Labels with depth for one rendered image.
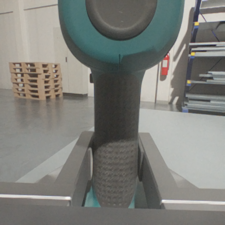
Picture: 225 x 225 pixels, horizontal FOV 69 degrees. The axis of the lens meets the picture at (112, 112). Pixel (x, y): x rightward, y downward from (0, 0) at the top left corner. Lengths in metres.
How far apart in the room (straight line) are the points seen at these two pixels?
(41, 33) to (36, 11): 0.72
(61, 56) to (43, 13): 1.69
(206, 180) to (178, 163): 0.06
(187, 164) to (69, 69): 5.12
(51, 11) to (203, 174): 6.31
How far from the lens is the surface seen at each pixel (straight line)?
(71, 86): 5.37
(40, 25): 6.69
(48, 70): 5.10
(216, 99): 3.66
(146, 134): 0.16
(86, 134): 0.15
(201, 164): 0.40
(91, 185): 0.17
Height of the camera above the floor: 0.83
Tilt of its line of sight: 14 degrees down
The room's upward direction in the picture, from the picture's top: 1 degrees clockwise
